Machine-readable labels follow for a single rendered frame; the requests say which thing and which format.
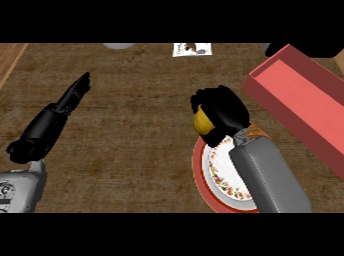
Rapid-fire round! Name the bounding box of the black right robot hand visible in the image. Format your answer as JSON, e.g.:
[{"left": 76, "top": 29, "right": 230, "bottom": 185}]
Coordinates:
[{"left": 188, "top": 84, "right": 252, "bottom": 148}]

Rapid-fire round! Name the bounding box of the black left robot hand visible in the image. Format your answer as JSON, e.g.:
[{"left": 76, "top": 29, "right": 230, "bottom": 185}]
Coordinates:
[{"left": 5, "top": 71, "right": 92, "bottom": 165}]

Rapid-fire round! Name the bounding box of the yellow lemon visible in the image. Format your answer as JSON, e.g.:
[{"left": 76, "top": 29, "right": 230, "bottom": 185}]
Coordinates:
[{"left": 191, "top": 110, "right": 216, "bottom": 136}]

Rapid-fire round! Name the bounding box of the red cardboard box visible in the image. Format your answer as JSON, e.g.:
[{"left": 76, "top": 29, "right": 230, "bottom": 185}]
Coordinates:
[{"left": 240, "top": 43, "right": 344, "bottom": 180}]

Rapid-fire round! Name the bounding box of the white plate with red rim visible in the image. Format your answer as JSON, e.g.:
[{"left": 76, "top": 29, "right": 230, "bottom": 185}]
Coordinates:
[{"left": 190, "top": 121, "right": 268, "bottom": 214}]

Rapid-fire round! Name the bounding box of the white printed paper card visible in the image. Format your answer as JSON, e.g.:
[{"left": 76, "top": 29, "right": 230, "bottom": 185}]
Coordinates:
[{"left": 171, "top": 42, "right": 213, "bottom": 58}]

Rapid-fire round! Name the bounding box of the black appliance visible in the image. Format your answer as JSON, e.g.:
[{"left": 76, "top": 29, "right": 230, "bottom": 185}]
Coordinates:
[{"left": 264, "top": 42, "right": 344, "bottom": 60}]

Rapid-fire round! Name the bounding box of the grey round object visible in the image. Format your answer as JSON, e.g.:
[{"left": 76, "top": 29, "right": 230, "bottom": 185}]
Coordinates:
[{"left": 101, "top": 42, "right": 137, "bottom": 51}]

